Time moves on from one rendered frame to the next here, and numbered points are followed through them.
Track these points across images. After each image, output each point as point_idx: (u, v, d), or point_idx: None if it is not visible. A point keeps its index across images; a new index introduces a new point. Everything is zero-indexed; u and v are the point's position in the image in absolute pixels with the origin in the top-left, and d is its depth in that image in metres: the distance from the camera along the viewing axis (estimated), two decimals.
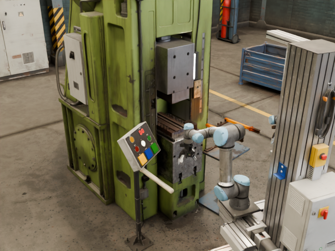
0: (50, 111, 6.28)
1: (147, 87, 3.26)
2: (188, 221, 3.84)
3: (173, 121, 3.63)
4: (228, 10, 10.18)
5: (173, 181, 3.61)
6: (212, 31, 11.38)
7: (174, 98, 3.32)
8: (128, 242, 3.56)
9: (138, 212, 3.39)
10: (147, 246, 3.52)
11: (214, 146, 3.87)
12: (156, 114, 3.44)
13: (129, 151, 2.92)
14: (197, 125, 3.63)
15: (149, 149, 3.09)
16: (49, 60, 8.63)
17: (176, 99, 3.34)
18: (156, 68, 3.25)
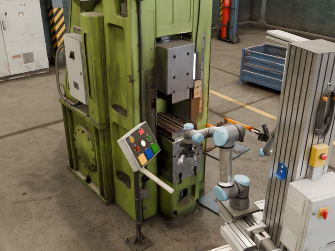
0: (50, 111, 6.28)
1: (147, 87, 3.26)
2: (188, 221, 3.84)
3: (173, 121, 3.63)
4: (228, 10, 10.18)
5: (173, 181, 3.61)
6: (212, 31, 11.38)
7: (174, 98, 3.32)
8: (128, 242, 3.56)
9: (138, 212, 3.39)
10: (147, 246, 3.52)
11: (214, 146, 3.87)
12: (156, 114, 3.44)
13: (129, 151, 2.92)
14: (197, 125, 3.63)
15: (149, 149, 3.09)
16: (49, 60, 8.63)
17: (176, 99, 3.34)
18: (156, 68, 3.25)
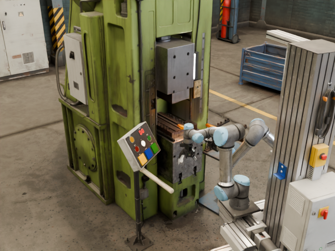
0: (50, 111, 6.28)
1: (147, 87, 3.26)
2: (188, 221, 3.84)
3: (173, 121, 3.63)
4: (228, 10, 10.18)
5: (173, 181, 3.61)
6: (212, 31, 11.38)
7: (174, 98, 3.32)
8: (128, 242, 3.56)
9: (138, 212, 3.39)
10: (147, 246, 3.52)
11: None
12: (156, 114, 3.44)
13: (129, 151, 2.92)
14: (197, 125, 3.63)
15: (149, 149, 3.09)
16: (49, 60, 8.63)
17: (176, 99, 3.34)
18: (156, 68, 3.25)
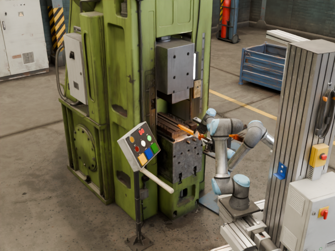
0: (50, 111, 6.28)
1: (147, 87, 3.26)
2: (188, 221, 3.84)
3: (173, 121, 3.63)
4: (228, 10, 10.18)
5: (173, 181, 3.61)
6: (212, 31, 11.38)
7: (174, 98, 3.32)
8: (128, 242, 3.56)
9: (138, 212, 3.39)
10: (147, 246, 3.52)
11: None
12: (156, 114, 3.44)
13: (129, 151, 2.92)
14: (197, 125, 3.63)
15: (149, 149, 3.09)
16: (49, 60, 8.63)
17: (176, 99, 3.34)
18: (156, 68, 3.25)
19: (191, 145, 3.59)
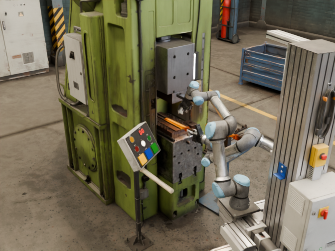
0: (50, 111, 6.28)
1: (147, 87, 3.26)
2: (188, 221, 3.84)
3: None
4: (228, 10, 10.18)
5: (173, 181, 3.61)
6: (212, 31, 11.38)
7: (174, 98, 3.32)
8: (128, 242, 3.56)
9: (138, 212, 3.39)
10: (147, 246, 3.52)
11: None
12: (156, 114, 3.44)
13: (129, 151, 2.92)
14: None
15: (149, 149, 3.09)
16: (49, 60, 8.63)
17: (176, 99, 3.34)
18: (156, 68, 3.25)
19: (191, 145, 3.59)
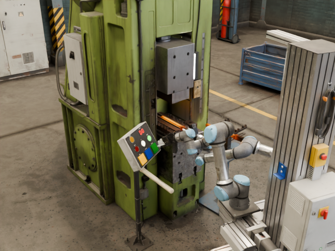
0: (50, 111, 6.28)
1: (147, 87, 3.26)
2: (188, 221, 3.84)
3: None
4: (228, 10, 10.18)
5: (173, 181, 3.61)
6: (212, 31, 11.38)
7: (174, 98, 3.32)
8: (128, 242, 3.56)
9: (138, 212, 3.39)
10: (147, 246, 3.52)
11: None
12: (156, 114, 3.44)
13: (129, 151, 2.92)
14: (197, 125, 3.63)
15: (149, 149, 3.09)
16: (49, 60, 8.63)
17: (176, 99, 3.34)
18: (156, 68, 3.25)
19: None
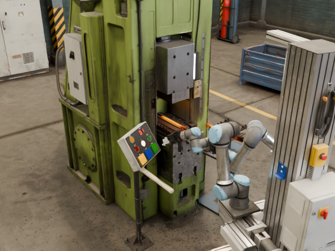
0: (50, 111, 6.28)
1: (147, 87, 3.26)
2: (188, 221, 3.84)
3: None
4: (228, 10, 10.18)
5: (173, 181, 3.61)
6: (212, 31, 11.38)
7: (174, 98, 3.32)
8: (128, 242, 3.56)
9: (138, 212, 3.39)
10: (147, 246, 3.52)
11: None
12: (156, 114, 3.44)
13: (129, 151, 2.92)
14: (197, 125, 3.63)
15: (149, 149, 3.09)
16: (49, 60, 8.63)
17: (176, 99, 3.34)
18: (156, 68, 3.25)
19: None
